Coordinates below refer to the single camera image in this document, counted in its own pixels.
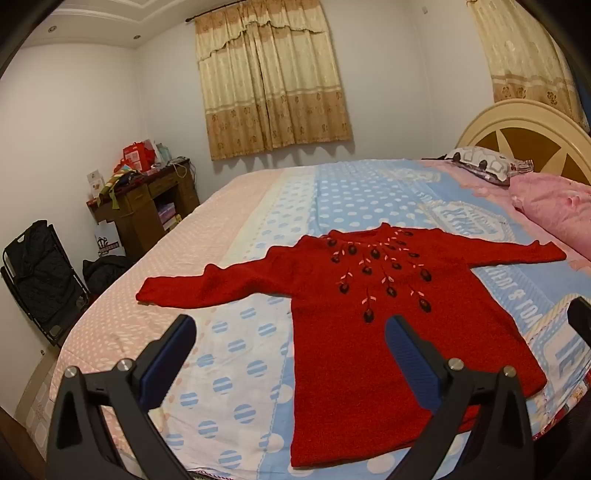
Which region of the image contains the black bag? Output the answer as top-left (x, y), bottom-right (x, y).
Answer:
top-left (83, 255), bottom-right (137, 296)

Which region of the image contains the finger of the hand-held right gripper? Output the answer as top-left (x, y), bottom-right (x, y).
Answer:
top-left (567, 298), bottom-right (591, 352)

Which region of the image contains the red knitted sweater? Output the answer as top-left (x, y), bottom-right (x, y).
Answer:
top-left (136, 222), bottom-right (568, 472)

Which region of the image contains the cream wooden headboard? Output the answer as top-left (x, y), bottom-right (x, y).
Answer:
top-left (455, 99), bottom-right (591, 186)

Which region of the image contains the striped colourful cloth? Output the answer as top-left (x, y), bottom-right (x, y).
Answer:
top-left (100, 168), bottom-right (145, 214)

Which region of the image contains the black folding chair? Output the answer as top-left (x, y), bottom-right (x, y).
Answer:
top-left (0, 220), bottom-right (90, 347)

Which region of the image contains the pink blanket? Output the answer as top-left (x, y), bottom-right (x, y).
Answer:
top-left (508, 173), bottom-right (591, 261)

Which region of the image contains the red gift box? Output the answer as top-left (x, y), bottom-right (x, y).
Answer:
top-left (122, 141), bottom-right (156, 173)

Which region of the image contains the patterned pillow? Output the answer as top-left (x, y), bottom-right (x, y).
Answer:
top-left (444, 147), bottom-right (534, 187)

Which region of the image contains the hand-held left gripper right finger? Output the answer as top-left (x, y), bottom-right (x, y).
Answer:
top-left (385, 315), bottom-right (536, 480)

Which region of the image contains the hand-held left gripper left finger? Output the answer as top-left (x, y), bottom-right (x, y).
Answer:
top-left (46, 314), bottom-right (199, 480)

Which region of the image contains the brown wooden desk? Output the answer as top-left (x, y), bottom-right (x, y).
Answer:
top-left (85, 159), bottom-right (200, 259)

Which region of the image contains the beige patterned curtain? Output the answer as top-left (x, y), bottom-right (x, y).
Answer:
top-left (194, 0), bottom-right (355, 161)
top-left (466, 0), bottom-right (590, 131)

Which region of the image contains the dark curtain rod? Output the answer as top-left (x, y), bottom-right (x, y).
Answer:
top-left (185, 2), bottom-right (241, 23)

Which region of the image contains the white card box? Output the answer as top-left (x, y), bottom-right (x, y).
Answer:
top-left (87, 170), bottom-right (107, 201)

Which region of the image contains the dotted pastel bedsheet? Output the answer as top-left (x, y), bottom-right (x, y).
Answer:
top-left (25, 159), bottom-right (591, 480)

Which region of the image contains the white paper bag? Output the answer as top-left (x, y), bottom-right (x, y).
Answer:
top-left (95, 222), bottom-right (126, 259)

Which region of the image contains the pale purple box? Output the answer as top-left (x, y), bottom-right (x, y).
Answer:
top-left (157, 203), bottom-right (179, 232)

